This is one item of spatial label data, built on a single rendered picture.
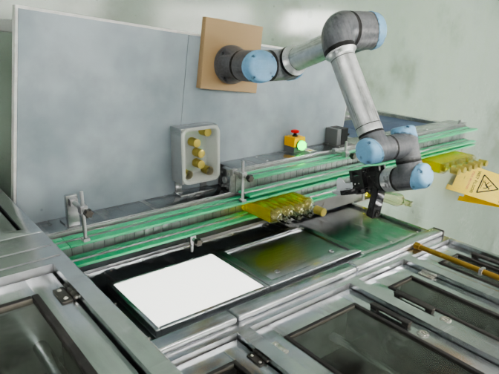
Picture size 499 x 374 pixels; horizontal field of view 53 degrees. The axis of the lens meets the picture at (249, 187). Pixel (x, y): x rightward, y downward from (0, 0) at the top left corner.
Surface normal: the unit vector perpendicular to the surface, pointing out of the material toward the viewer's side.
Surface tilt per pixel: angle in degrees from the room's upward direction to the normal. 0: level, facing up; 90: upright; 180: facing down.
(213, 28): 4
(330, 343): 90
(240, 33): 4
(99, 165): 0
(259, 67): 12
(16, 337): 90
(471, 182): 77
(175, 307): 90
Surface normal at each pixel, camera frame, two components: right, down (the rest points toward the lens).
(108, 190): 0.62, 0.25
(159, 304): 0.02, -0.95
